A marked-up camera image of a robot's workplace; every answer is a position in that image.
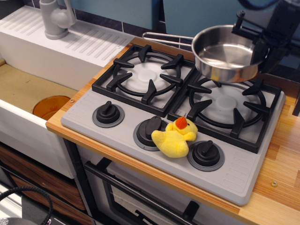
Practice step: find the grey toy stove top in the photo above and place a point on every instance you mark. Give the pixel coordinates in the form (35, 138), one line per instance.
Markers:
(234, 181)

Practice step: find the black right burner grate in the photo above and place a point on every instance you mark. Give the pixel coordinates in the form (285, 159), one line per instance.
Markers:
(239, 114)

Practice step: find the black right stove knob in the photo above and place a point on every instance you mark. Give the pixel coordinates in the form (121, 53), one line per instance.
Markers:
(206, 156)

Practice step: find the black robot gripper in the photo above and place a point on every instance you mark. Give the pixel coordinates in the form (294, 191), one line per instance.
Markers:
(274, 27)

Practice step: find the black left burner grate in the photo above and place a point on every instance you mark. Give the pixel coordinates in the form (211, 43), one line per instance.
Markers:
(145, 78)

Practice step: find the grey oven door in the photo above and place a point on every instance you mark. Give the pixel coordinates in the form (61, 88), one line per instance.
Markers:
(130, 198)

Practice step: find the black burner grate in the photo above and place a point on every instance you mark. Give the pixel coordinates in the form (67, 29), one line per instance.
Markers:
(239, 114)
(145, 78)

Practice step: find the stainless steel saucepan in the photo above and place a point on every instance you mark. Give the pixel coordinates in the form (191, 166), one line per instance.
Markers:
(220, 54)

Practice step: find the black middle stove knob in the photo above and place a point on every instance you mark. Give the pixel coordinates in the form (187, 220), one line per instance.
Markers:
(142, 132)

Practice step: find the black left stove knob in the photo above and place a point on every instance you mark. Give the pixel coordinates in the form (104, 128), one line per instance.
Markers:
(108, 115)

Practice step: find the wooden drawer fronts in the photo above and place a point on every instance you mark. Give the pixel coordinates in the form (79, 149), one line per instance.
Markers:
(21, 170)

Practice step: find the grey toy faucet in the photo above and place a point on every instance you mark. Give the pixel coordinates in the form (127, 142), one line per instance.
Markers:
(57, 21)

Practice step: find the white toy sink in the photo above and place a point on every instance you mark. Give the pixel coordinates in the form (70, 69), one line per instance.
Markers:
(33, 67)

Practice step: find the black stove knob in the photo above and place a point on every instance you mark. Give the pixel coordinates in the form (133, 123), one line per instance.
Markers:
(142, 132)
(206, 156)
(108, 115)

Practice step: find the orange plastic sink drain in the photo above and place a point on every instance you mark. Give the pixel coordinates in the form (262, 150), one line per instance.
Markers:
(47, 107)

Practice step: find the black oven door handle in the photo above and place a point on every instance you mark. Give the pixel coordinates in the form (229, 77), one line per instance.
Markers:
(100, 171)

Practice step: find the yellow stuffed duck toy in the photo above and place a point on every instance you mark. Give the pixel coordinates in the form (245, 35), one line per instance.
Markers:
(173, 142)

